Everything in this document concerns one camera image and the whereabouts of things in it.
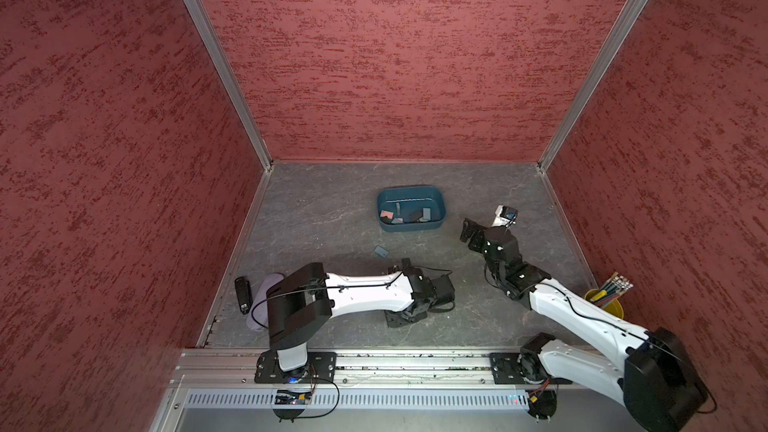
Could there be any lavender cloth pouch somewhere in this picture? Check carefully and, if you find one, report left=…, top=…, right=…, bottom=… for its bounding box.
left=246, top=273, right=285, bottom=332

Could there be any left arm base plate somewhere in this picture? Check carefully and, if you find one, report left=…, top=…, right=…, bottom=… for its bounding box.
left=253, top=350, right=337, bottom=384

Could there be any right corner aluminium post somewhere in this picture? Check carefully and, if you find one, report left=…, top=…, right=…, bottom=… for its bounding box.
left=538, top=0, right=649, bottom=176

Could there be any blue eraser tilted top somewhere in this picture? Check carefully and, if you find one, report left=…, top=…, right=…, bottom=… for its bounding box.
left=373, top=245, right=389, bottom=258

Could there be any aluminium front rail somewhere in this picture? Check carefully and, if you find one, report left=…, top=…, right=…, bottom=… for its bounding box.
left=170, top=347, right=658, bottom=390

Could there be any teal plastic storage box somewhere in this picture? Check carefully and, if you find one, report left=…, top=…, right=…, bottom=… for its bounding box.
left=376, top=185, right=447, bottom=233

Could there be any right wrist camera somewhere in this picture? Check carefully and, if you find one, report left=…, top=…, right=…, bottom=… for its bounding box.
left=492, top=205, right=518, bottom=228

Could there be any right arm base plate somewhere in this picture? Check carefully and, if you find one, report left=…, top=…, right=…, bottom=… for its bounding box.
left=490, top=352, right=572, bottom=388

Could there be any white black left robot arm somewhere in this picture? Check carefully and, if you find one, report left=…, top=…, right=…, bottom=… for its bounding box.
left=249, top=259, right=456, bottom=384

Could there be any yellow pencil cup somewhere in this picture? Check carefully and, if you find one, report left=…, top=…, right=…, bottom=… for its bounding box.
left=583, top=289, right=625, bottom=319

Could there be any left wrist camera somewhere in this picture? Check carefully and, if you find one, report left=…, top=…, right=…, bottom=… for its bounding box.
left=429, top=274, right=456, bottom=313

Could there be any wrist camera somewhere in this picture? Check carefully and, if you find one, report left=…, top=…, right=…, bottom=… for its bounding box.
left=429, top=274, right=456, bottom=313
left=492, top=205, right=518, bottom=228

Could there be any corner aluminium post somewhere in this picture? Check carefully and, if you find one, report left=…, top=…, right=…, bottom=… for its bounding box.
left=183, top=0, right=273, bottom=173
left=538, top=0, right=649, bottom=176

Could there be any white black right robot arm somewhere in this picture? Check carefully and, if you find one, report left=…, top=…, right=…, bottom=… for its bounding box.
left=460, top=218, right=716, bottom=431

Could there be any left corner aluminium post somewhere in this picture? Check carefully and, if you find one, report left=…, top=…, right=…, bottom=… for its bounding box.
left=183, top=0, right=273, bottom=173

